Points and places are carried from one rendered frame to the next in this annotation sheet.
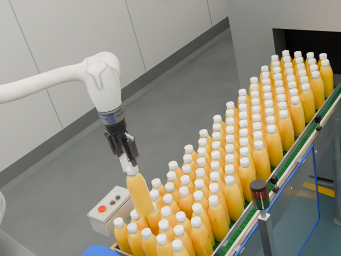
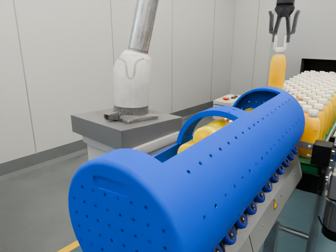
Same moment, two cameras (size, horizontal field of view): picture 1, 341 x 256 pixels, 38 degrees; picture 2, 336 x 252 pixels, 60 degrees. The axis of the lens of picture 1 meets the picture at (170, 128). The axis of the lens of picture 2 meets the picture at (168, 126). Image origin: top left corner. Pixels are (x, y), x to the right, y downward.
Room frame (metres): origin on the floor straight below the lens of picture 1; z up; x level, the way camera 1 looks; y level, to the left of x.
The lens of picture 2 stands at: (0.23, 0.92, 1.44)
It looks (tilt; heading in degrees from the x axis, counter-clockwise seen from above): 18 degrees down; 351
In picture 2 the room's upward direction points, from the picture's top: straight up
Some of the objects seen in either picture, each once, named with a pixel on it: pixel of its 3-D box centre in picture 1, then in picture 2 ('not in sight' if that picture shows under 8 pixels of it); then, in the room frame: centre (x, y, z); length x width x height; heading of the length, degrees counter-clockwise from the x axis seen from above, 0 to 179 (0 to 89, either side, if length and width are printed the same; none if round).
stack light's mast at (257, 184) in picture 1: (261, 200); not in sight; (1.37, -0.25, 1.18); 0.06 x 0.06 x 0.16
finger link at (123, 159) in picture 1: (124, 162); (275, 42); (1.53, 0.20, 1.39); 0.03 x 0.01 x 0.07; 135
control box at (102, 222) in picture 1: (113, 210); (229, 106); (1.70, 0.34, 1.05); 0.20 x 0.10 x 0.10; 135
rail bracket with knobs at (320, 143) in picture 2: not in sight; (320, 154); (1.24, 0.10, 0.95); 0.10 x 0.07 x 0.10; 45
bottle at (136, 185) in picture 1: (138, 191); (277, 72); (1.52, 0.18, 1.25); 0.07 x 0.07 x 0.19
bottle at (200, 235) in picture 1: (201, 241); (315, 127); (1.43, 0.00, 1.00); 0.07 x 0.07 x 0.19
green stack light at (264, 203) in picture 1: (260, 199); not in sight; (1.37, -0.25, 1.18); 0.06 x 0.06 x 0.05
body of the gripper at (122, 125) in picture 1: (117, 129); (285, 6); (1.52, 0.18, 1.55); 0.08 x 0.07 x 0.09; 45
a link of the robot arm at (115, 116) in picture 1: (111, 112); not in sight; (1.52, 0.18, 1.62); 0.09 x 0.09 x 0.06
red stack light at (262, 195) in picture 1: (259, 190); not in sight; (1.37, -0.25, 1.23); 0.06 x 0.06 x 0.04
